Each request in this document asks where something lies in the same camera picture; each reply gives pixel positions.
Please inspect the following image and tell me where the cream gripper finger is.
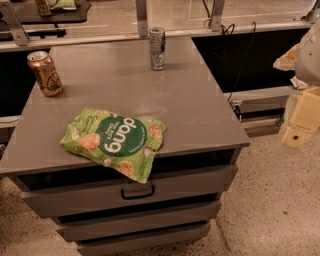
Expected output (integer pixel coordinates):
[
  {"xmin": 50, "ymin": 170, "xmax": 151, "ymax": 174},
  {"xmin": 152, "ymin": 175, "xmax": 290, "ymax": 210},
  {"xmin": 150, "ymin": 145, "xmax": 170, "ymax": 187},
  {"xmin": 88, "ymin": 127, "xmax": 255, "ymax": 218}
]
[
  {"xmin": 281, "ymin": 87, "xmax": 320, "ymax": 148},
  {"xmin": 273, "ymin": 44, "xmax": 298, "ymax": 71}
]

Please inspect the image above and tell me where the silver blue redbull can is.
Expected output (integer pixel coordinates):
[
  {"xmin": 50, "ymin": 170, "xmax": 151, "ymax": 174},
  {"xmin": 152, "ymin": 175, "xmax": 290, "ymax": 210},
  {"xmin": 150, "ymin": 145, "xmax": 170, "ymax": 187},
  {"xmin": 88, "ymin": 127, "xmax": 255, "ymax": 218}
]
[{"xmin": 149, "ymin": 27, "xmax": 166, "ymax": 71}]

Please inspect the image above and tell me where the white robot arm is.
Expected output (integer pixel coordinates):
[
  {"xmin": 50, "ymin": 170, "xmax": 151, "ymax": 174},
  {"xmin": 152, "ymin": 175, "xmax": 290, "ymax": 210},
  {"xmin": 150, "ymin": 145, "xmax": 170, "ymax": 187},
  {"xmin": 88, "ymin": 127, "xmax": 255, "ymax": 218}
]
[{"xmin": 273, "ymin": 21, "xmax": 320, "ymax": 148}]

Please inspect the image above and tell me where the green rice chip bag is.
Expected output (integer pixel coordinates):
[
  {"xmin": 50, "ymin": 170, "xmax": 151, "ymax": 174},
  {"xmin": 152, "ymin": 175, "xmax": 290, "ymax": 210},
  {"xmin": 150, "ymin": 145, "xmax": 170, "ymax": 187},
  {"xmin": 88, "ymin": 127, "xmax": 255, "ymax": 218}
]
[{"xmin": 60, "ymin": 108, "xmax": 166, "ymax": 184}]

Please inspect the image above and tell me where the background green bag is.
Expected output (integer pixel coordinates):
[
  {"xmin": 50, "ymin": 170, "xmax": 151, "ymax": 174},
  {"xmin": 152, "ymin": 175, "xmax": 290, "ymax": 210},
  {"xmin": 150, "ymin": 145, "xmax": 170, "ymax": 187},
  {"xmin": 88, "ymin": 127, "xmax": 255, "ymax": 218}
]
[{"xmin": 51, "ymin": 0, "xmax": 77, "ymax": 11}]

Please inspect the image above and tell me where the gold soda can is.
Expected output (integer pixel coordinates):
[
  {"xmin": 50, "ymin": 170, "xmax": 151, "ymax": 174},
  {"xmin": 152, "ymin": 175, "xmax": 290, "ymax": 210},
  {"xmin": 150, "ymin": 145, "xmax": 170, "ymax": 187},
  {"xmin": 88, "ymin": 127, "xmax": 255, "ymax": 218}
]
[{"xmin": 27, "ymin": 51, "xmax": 62, "ymax": 97}]

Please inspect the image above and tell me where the white crumpled packet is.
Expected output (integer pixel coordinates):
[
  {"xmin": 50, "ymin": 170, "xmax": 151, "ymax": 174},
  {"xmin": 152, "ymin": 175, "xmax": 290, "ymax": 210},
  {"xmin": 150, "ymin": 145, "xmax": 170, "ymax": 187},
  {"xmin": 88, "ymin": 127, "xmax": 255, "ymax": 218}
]
[{"xmin": 290, "ymin": 76, "xmax": 308, "ymax": 90}]

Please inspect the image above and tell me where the grey drawer cabinet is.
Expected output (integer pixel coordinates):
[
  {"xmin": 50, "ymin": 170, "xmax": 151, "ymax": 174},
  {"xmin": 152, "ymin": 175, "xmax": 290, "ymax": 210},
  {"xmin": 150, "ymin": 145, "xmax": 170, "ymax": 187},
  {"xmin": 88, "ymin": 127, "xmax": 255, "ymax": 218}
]
[{"xmin": 1, "ymin": 38, "xmax": 249, "ymax": 256}]

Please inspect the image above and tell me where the dark background table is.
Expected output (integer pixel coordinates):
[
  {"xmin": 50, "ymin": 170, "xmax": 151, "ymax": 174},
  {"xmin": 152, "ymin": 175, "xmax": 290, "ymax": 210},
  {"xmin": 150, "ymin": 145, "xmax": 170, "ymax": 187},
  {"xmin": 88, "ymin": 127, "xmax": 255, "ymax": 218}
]
[{"xmin": 14, "ymin": 0, "xmax": 91, "ymax": 25}]

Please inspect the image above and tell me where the black cable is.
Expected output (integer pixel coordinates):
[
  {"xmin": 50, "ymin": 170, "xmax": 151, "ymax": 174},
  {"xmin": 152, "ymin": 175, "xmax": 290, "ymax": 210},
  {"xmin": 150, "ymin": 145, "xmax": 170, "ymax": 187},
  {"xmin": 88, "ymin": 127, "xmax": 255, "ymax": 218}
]
[{"xmin": 201, "ymin": 0, "xmax": 258, "ymax": 103}]

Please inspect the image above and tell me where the black drawer handle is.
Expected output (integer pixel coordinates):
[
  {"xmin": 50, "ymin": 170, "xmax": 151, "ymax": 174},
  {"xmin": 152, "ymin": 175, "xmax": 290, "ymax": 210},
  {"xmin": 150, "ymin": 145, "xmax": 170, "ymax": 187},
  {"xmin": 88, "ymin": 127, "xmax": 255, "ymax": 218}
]
[{"xmin": 120, "ymin": 184, "xmax": 155, "ymax": 200}]

